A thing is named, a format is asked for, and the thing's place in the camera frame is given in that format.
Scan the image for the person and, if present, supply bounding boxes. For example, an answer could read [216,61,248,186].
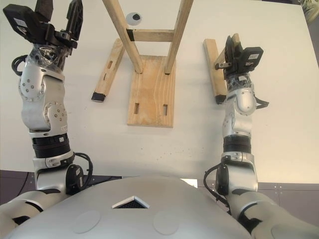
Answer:
[302,0,319,25]

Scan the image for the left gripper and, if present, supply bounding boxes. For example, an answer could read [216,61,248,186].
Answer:
[24,0,84,53]

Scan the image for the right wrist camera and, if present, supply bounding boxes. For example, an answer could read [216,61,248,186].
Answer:
[238,46,265,73]

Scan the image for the wooden cross bar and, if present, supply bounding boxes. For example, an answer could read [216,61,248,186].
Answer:
[126,28,175,42]

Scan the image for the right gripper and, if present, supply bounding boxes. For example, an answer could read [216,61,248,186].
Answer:
[214,34,252,82]

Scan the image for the wooden leg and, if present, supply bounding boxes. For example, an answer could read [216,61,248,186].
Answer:
[90,38,126,103]
[102,0,145,75]
[202,38,228,105]
[164,0,195,76]

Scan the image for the robot body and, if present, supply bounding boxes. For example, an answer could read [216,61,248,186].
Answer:
[9,175,253,239]

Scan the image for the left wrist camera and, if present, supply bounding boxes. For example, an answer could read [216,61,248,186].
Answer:
[2,5,33,43]

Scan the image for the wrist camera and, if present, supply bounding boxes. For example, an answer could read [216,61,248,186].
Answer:
[2,5,33,43]
[238,46,265,73]

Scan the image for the wooden seat board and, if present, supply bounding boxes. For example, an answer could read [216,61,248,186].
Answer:
[126,55,176,129]

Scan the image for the black cable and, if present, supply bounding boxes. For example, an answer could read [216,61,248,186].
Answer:
[203,162,232,215]
[253,94,270,111]
[73,152,96,190]
[10,54,28,77]

